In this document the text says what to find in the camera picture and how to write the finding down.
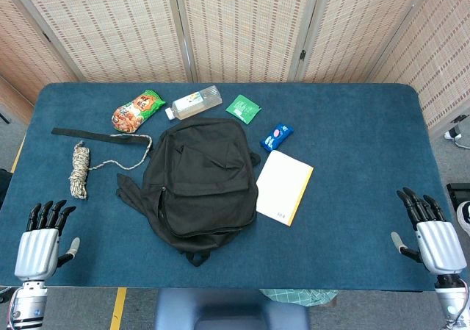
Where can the green flat packet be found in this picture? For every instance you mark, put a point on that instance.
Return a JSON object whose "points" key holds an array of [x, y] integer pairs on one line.
{"points": [[243, 108]]}

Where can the woven bamboo folding screen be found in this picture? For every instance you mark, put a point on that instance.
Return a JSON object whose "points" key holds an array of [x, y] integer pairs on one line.
{"points": [[242, 28]]}

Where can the black backpack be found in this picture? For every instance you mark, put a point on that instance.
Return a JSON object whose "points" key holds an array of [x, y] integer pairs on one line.
{"points": [[202, 183]]}

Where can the green orange snack bag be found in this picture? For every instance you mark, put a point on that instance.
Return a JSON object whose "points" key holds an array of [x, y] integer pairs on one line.
{"points": [[136, 111]]}

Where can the green checked cloth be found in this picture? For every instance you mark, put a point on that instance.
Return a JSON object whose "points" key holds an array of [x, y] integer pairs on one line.
{"points": [[301, 297]]}

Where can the white notebook yellow spine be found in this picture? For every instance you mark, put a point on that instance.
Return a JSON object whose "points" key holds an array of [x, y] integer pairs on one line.
{"points": [[281, 186]]}

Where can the blue grey robot torso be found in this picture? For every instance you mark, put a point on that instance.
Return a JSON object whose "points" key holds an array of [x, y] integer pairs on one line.
{"points": [[227, 308]]}

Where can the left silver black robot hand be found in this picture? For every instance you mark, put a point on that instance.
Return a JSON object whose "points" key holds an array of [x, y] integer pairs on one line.
{"points": [[36, 253]]}

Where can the white black floor device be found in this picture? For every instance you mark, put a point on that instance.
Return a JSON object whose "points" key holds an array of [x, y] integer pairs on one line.
{"points": [[453, 133]]}

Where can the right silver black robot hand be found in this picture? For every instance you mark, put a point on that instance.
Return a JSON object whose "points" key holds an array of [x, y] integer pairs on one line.
{"points": [[440, 245]]}

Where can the clear plastic drink bottle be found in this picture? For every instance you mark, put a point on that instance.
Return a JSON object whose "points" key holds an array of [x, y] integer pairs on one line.
{"points": [[194, 102]]}

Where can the blue felt table cover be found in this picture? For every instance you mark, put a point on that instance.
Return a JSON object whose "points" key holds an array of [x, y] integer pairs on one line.
{"points": [[349, 197]]}

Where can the blue cookie pack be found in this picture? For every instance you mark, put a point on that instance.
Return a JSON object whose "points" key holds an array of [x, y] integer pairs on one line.
{"points": [[277, 137]]}

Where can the black box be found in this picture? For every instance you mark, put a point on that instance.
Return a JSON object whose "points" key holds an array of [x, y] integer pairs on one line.
{"points": [[459, 194]]}

